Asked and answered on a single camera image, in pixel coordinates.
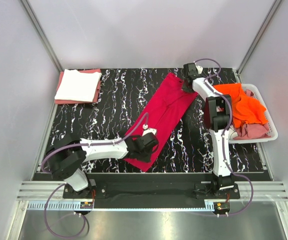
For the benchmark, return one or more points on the dusty pink t-shirt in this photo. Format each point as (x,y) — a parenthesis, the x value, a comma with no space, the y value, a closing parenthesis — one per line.
(251,131)

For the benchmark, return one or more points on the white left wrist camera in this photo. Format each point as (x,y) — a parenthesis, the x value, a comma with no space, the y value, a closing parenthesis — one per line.
(147,130)

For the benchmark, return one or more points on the aluminium corner post left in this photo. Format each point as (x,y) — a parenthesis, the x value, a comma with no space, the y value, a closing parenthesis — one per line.
(26,5)

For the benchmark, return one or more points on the aluminium front rail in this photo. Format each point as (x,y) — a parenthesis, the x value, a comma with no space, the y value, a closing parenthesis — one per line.
(37,192)

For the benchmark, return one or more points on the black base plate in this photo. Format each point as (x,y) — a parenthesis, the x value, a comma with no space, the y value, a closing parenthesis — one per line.
(149,191)

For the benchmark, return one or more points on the orange t-shirt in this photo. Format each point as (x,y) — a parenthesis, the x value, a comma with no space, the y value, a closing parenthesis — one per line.
(245,109)

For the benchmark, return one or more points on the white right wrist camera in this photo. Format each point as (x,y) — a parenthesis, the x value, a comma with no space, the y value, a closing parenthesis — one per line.
(199,69)

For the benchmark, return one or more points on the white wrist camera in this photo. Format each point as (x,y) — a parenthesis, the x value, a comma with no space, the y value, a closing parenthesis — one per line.
(199,69)
(147,130)

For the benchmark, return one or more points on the white plastic laundry basket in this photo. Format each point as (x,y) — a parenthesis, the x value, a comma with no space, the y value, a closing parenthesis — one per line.
(272,133)

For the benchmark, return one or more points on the folded pink t-shirt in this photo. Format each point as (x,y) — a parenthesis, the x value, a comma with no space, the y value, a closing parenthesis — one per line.
(97,87)

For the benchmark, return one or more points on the crimson red t-shirt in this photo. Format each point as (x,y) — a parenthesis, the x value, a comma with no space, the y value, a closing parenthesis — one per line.
(165,109)

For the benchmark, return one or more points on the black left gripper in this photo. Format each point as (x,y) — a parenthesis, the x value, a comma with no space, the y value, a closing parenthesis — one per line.
(147,159)

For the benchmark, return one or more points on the white printed t-shirt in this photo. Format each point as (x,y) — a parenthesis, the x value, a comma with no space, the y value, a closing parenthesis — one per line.
(232,133)

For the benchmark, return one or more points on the aluminium corner post right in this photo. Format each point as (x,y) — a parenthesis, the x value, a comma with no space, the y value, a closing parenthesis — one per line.
(259,35)

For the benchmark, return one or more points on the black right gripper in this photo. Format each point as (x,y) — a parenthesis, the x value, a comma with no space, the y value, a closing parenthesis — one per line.
(185,88)

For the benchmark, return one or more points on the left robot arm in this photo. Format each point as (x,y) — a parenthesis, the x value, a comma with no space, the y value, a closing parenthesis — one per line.
(64,160)

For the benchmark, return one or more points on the aluminium corner post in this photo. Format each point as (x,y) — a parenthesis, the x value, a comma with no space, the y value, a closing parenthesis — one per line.
(26,5)
(259,35)

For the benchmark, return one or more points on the folded white t-shirt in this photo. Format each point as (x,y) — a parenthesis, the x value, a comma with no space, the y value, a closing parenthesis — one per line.
(77,85)

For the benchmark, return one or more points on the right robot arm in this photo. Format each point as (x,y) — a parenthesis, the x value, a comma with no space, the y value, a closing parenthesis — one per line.
(217,119)

